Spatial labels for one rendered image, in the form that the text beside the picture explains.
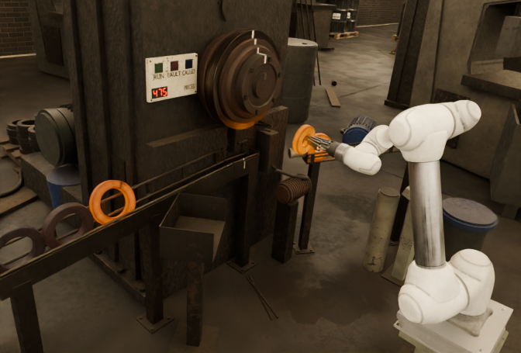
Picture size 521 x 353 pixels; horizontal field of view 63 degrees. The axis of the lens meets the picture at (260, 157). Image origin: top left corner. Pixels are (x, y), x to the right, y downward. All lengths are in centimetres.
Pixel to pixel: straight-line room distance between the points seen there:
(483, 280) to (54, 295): 198
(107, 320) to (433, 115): 173
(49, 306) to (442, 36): 380
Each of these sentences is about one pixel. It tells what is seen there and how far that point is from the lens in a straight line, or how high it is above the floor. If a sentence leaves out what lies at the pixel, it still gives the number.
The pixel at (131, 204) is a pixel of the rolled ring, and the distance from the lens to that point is 184.
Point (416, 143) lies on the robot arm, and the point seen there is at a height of 114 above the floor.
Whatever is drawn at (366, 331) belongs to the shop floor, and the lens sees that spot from 235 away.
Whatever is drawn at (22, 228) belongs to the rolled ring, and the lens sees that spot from 163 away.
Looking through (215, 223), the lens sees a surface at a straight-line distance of 184.
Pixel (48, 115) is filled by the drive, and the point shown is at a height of 66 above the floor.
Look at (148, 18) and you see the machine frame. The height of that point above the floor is 139.
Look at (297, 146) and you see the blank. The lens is 213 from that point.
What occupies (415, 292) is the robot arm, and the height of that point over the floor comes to 65.
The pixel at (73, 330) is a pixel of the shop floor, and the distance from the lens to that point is 231.
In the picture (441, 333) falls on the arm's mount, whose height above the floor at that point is 43.
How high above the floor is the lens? 161
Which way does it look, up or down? 24 degrees down
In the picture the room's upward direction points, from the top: 5 degrees clockwise
